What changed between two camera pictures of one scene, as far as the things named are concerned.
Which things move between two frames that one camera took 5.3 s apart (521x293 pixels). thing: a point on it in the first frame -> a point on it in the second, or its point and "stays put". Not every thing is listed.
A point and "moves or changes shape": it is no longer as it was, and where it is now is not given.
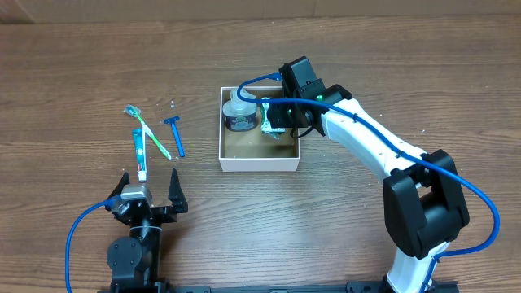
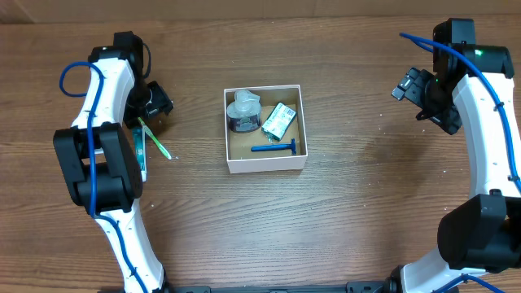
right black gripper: [282, 118] -> [450, 121]
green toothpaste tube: [140, 146] stays put
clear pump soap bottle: [240, 114] moves or changes shape
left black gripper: [176, 196] -> [163, 101]
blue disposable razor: [176, 133] -> [276, 146]
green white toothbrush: [135, 111] stays put
